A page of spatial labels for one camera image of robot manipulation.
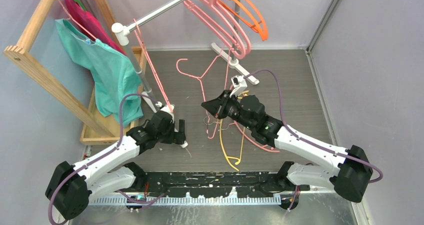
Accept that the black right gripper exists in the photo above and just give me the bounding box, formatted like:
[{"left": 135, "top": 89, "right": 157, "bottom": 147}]
[{"left": 202, "top": 89, "right": 255, "bottom": 130}]

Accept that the pink plastic hanger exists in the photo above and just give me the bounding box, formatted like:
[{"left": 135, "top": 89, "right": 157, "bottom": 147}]
[{"left": 180, "top": 0, "right": 248, "bottom": 60}]

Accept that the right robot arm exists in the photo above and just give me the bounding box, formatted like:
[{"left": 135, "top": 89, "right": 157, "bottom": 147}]
[{"left": 201, "top": 90, "right": 373, "bottom": 203}]

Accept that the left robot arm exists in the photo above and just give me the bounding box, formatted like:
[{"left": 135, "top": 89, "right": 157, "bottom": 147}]
[{"left": 45, "top": 107, "right": 188, "bottom": 225}]

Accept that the wooden clothes rack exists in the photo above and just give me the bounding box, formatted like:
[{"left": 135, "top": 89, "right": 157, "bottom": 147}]
[{"left": 3, "top": 0, "right": 148, "bottom": 147}]

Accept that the teal shirt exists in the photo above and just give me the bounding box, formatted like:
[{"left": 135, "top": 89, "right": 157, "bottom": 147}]
[{"left": 55, "top": 19, "right": 144, "bottom": 127}]

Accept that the white metal clothes rack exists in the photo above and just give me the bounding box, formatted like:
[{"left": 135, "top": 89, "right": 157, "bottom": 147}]
[{"left": 111, "top": 0, "right": 251, "bottom": 112}]

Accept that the magenta garment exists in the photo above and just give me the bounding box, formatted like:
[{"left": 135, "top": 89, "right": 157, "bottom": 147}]
[{"left": 64, "top": 0, "right": 126, "bottom": 56}]

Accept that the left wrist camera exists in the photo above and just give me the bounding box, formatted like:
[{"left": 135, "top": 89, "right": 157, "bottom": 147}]
[{"left": 155, "top": 101, "right": 175, "bottom": 121}]

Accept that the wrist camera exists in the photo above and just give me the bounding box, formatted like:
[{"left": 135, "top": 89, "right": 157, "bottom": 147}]
[
  {"left": 230, "top": 75, "right": 248, "bottom": 97},
  {"left": 155, "top": 101, "right": 175, "bottom": 121}
]

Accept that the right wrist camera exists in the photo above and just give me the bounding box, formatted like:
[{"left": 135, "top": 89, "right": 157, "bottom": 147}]
[{"left": 230, "top": 75, "right": 248, "bottom": 97}]

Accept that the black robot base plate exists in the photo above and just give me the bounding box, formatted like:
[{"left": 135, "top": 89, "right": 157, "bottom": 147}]
[{"left": 120, "top": 171, "right": 295, "bottom": 198}]

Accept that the yellow wire hanger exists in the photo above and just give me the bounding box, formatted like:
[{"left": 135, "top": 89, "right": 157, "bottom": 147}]
[{"left": 218, "top": 90, "right": 251, "bottom": 172}]

